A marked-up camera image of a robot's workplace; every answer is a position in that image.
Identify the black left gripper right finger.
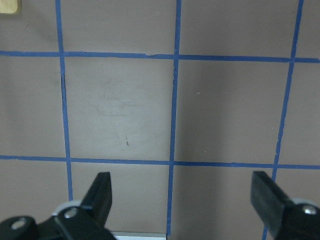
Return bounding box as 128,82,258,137
250,171,295,237

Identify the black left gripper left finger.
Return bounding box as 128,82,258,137
80,172,112,227

